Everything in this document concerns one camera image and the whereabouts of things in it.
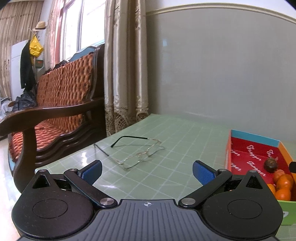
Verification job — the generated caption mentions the yellow bag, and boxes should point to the yellow bag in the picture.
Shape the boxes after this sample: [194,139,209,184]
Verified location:
[29,35,44,58]

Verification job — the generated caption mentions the small orange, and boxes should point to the small orange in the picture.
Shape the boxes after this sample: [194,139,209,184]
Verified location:
[267,184,276,196]

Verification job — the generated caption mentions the large orange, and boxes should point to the large orange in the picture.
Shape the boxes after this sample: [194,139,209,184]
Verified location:
[276,174,294,191]

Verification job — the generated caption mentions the metal frame eyeglasses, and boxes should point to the metal frame eyeglasses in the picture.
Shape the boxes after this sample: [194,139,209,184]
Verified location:
[94,136,165,170]

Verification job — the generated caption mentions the dark mangosteen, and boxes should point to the dark mangosteen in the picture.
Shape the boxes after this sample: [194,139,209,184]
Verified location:
[263,158,278,173]

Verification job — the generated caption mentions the wooden sofa orange cushion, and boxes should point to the wooden sofa orange cushion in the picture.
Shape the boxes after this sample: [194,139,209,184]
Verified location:
[1,45,106,192]

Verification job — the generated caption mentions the colourful cardboard box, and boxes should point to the colourful cardboard box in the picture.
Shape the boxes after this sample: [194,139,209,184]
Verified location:
[225,128,296,227]

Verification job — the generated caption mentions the straw hat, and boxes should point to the straw hat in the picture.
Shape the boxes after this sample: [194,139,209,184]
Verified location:
[32,21,46,32]

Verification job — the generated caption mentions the orange carrot piece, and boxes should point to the orange carrot piece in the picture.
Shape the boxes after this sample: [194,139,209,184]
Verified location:
[273,169,285,184]

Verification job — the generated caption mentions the dark hanging coat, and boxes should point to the dark hanging coat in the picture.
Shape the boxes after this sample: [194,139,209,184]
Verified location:
[20,42,36,91]

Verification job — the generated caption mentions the beige curtain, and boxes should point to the beige curtain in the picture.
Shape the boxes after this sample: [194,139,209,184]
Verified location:
[104,1,149,136]

